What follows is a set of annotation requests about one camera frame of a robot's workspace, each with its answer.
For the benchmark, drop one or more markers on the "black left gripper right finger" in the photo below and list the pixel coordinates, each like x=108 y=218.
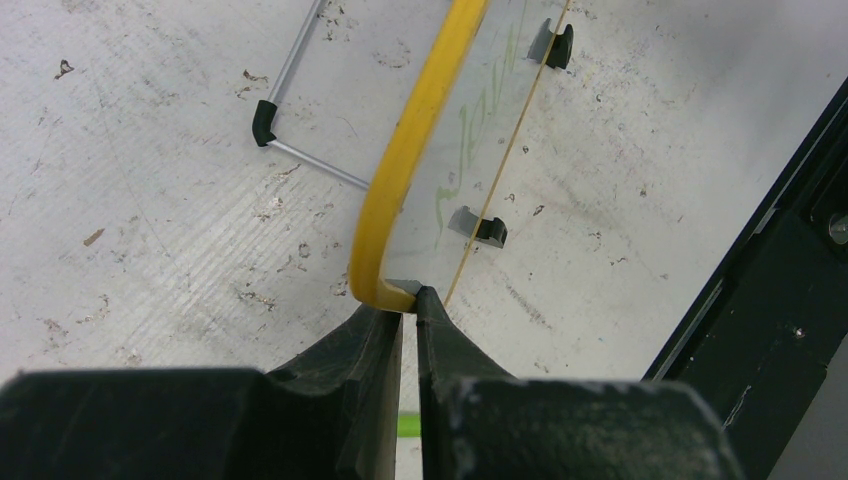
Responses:
x=457 y=422

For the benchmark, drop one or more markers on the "metal wire whiteboard stand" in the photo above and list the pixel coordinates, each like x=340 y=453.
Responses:
x=273 y=120

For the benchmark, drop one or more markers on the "yellow framed whiteboard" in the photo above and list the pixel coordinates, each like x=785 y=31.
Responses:
x=448 y=150

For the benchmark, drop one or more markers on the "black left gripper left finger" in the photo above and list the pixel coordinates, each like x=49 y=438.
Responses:
x=339 y=400

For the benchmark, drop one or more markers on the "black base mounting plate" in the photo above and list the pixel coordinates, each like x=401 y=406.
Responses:
x=757 y=341

